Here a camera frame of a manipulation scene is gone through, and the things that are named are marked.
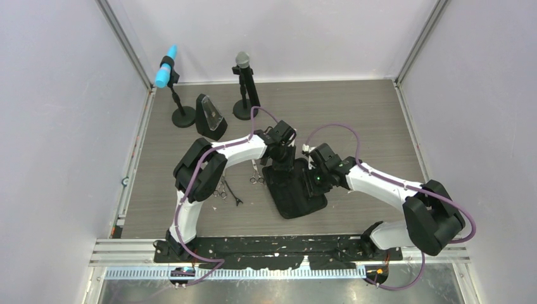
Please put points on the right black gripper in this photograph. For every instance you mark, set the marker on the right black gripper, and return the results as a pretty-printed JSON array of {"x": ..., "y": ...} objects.
[{"x": 318, "y": 190}]

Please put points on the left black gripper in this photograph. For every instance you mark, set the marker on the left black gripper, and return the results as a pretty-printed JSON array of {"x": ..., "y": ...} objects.
[{"x": 289, "y": 165}]

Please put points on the black zip tool case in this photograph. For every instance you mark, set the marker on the black zip tool case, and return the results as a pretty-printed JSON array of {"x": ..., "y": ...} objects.
[{"x": 289, "y": 193}]

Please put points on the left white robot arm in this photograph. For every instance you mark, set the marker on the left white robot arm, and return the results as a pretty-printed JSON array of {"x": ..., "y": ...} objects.
[{"x": 198, "y": 173}]

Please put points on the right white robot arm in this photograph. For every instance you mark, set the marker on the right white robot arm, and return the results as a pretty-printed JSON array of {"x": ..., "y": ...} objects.
[{"x": 430, "y": 220}]

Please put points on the left black hair clip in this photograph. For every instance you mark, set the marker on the left black hair clip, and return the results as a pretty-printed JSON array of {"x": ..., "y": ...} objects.
[{"x": 237, "y": 200}]

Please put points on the right silver scissors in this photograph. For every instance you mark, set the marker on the right silver scissors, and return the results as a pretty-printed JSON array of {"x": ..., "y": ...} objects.
[{"x": 256, "y": 177}]

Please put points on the silver scissors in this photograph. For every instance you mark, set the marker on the silver scissors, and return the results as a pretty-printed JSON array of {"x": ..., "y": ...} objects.
[
  {"x": 220, "y": 192},
  {"x": 256, "y": 177}
]

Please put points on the right black mic stand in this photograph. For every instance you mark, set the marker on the right black mic stand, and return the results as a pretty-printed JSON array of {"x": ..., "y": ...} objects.
[{"x": 240, "y": 113}]

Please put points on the black mic stand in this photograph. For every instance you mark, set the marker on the black mic stand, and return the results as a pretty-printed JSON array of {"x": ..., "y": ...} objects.
[
  {"x": 183, "y": 116},
  {"x": 240, "y": 113}
]

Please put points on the black metronome clear cover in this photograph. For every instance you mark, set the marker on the black metronome clear cover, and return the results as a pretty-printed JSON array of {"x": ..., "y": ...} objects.
[{"x": 209, "y": 121}]

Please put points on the left silver scissors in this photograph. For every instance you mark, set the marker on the left silver scissors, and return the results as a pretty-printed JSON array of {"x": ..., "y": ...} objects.
[{"x": 220, "y": 192}]

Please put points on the grey black microphone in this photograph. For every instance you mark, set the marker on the grey black microphone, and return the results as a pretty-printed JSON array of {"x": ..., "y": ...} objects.
[{"x": 248, "y": 91}]

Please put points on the left black mic stand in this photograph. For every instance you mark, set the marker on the left black mic stand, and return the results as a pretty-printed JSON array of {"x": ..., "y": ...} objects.
[{"x": 183, "y": 116}]

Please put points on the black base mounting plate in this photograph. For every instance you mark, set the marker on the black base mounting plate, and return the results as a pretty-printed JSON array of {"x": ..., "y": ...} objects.
[{"x": 323, "y": 252}]

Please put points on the blue microphone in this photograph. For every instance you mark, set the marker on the blue microphone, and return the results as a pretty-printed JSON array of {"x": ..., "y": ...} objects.
[{"x": 166, "y": 69}]

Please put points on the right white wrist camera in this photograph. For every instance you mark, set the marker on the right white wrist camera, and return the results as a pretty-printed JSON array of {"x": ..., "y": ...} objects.
[{"x": 306, "y": 149}]

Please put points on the aluminium frame rail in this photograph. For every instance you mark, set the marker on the aluminium frame rail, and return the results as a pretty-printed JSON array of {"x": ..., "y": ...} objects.
[{"x": 134, "y": 259}]

